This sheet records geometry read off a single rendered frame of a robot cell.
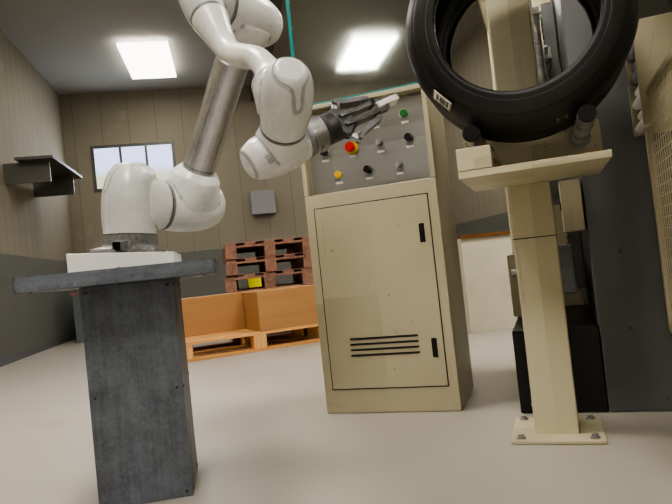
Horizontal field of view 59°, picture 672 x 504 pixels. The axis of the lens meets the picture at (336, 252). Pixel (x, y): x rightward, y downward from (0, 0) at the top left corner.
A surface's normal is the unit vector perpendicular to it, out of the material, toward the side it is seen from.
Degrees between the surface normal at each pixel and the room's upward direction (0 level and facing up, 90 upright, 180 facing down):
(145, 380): 90
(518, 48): 90
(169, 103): 90
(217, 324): 90
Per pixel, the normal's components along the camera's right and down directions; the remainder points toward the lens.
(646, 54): -0.33, 0.01
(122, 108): 0.18, -0.05
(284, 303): 0.40, -0.07
